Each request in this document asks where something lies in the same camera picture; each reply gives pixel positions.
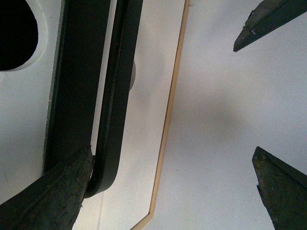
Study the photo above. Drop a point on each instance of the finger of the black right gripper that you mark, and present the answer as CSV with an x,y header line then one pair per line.
x,y
283,191

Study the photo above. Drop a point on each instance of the black drawer handle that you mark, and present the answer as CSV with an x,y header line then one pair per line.
x,y
75,89

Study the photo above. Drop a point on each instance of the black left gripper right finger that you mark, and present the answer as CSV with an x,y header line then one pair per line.
x,y
266,17

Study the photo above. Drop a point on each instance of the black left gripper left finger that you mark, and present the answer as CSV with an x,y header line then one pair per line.
x,y
52,202

